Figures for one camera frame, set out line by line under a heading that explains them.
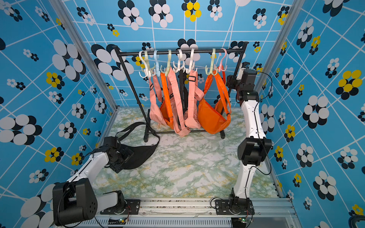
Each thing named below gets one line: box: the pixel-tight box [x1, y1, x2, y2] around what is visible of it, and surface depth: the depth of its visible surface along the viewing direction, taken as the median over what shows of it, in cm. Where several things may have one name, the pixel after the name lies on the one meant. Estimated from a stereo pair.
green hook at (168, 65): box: [164, 49, 172, 77], surface depth 71 cm
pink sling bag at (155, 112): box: [149, 75, 167, 127], surface depth 89 cm
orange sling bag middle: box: [198, 71, 232, 135], surface depth 101 cm
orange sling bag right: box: [214, 72, 232, 123], surface depth 80 cm
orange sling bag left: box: [159, 72, 174, 130], surface depth 84 cm
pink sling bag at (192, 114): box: [184, 69, 205, 130], surface depth 83 cm
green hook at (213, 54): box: [204, 48, 218, 76], surface depth 73 cm
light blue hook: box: [153, 49, 161, 77], surface depth 72 cm
